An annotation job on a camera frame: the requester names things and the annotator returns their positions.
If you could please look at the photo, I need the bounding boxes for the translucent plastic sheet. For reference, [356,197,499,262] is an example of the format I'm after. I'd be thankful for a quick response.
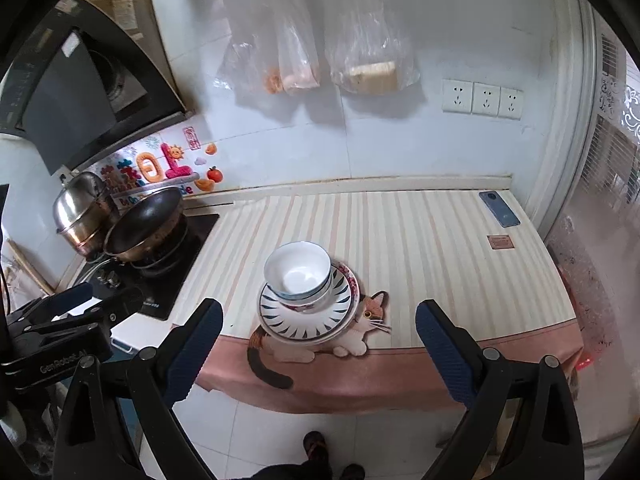
[547,200,640,451]

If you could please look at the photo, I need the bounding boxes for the blue leaf pattern plate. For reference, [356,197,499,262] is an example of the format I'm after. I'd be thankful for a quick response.
[258,262,359,342]

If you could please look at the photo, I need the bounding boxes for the white framed window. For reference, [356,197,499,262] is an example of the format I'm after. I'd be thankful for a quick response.
[575,5,640,261]

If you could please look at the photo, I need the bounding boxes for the clear plastic bag orange contents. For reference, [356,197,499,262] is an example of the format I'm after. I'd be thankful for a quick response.
[217,25,283,106]

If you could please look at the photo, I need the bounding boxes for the colourful wall sticker group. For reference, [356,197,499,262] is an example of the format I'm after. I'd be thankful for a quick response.
[97,127,221,208]

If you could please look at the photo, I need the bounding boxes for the black range hood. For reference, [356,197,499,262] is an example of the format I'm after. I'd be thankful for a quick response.
[0,0,193,176]

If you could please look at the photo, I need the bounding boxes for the person's left shoe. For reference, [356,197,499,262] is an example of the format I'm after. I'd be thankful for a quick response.
[303,431,331,476]

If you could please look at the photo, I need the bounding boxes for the person's dark trousers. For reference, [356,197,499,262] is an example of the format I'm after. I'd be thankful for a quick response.
[245,462,335,480]

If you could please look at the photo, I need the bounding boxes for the blue smartphone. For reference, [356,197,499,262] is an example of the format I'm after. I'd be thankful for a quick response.
[478,190,522,228]

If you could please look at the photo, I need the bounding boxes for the white wall socket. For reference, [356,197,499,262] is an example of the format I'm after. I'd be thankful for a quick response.
[442,78,473,114]
[472,81,501,117]
[499,87,524,121]

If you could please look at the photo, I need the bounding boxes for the striped cat print tablecloth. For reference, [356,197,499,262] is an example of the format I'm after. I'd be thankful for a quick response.
[170,187,586,413]

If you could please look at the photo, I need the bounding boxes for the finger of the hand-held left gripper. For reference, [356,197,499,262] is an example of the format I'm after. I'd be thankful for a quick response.
[5,281,96,329]
[24,286,162,334]

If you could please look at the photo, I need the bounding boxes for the black wok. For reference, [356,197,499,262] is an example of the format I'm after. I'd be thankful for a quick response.
[103,186,187,263]

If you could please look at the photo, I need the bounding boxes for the stainless steel pot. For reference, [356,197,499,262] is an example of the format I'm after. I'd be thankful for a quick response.
[52,171,118,256]

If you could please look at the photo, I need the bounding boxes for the wooden stick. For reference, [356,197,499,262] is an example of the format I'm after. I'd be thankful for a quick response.
[7,240,56,296]

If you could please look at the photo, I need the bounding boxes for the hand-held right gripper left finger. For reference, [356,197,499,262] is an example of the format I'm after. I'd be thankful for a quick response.
[52,298,224,480]

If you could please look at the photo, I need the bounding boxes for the narrow clear plastic bag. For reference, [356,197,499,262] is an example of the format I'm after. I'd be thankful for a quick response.
[265,0,321,96]

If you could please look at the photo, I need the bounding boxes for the black gas stove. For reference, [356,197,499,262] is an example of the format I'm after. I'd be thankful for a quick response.
[75,212,221,322]

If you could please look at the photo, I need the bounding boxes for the white bowl with dark rim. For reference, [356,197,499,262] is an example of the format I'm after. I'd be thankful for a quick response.
[263,241,332,311]

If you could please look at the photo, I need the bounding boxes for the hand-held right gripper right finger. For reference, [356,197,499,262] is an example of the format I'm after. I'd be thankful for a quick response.
[415,299,586,480]

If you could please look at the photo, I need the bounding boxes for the wide clear plastic bag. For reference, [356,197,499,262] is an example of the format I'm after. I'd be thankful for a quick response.
[325,0,421,96]

